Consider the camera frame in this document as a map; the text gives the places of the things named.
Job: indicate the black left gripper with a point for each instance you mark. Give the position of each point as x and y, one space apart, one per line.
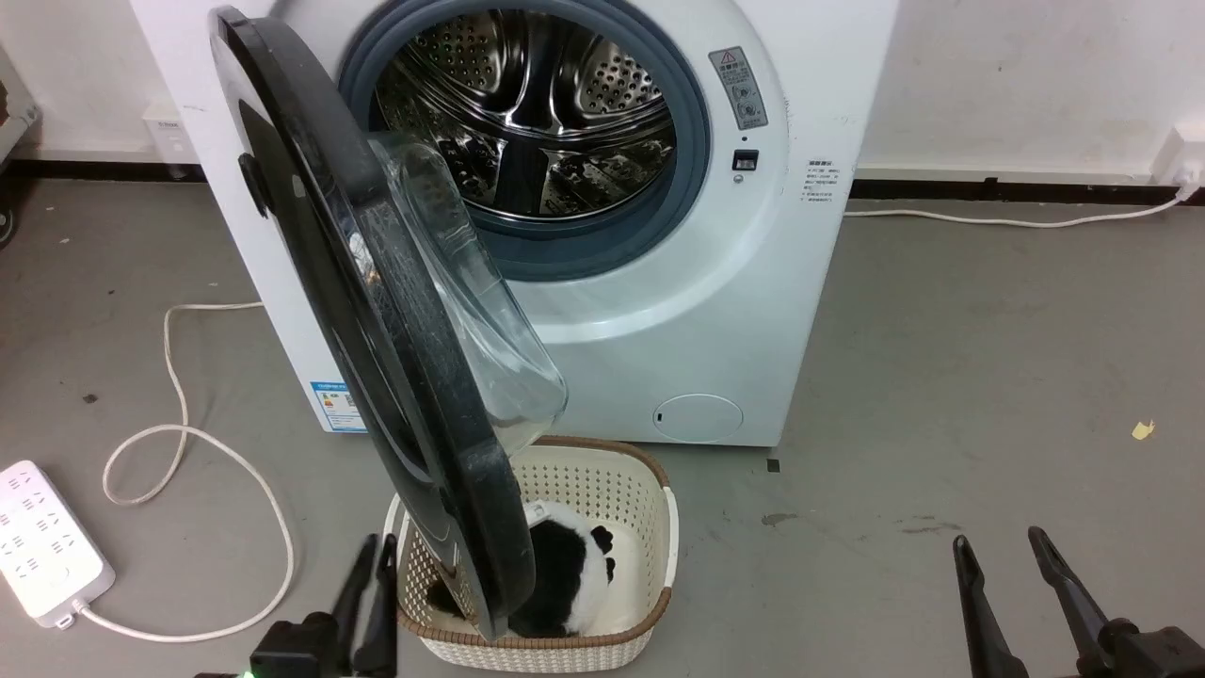
294 650

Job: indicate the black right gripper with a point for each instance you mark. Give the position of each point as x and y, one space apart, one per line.
1153 654

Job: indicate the black round glass washer door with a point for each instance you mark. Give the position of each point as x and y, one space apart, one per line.
395 358

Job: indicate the white front-load washing machine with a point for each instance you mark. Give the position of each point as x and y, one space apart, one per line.
753 301

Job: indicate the grey rubber door gasket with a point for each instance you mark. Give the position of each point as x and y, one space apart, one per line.
692 122

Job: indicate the black and white panda plush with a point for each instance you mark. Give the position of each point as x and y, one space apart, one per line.
560 574

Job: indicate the blue energy label sticker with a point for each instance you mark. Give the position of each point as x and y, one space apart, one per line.
339 407

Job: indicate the yellow paper scrap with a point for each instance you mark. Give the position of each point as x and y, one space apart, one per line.
1143 430

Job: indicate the cream woven laundry basket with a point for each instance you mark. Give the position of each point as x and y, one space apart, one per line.
621 490

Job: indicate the white power strip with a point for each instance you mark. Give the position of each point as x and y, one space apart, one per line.
42 541

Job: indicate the round white filter cover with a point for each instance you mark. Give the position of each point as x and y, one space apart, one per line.
698 418

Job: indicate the printed text label sticker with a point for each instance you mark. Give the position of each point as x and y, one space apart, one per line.
821 181

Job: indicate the steel perforated washer drum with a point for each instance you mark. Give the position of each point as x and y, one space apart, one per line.
565 113

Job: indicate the grey warning sticker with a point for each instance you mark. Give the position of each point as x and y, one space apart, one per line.
739 89

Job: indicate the dark cart with wheel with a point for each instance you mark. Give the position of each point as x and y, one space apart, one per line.
8 122

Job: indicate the white wall socket with plug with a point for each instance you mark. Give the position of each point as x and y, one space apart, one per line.
1181 155

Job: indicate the white wall socket box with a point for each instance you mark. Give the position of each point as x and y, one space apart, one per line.
168 137

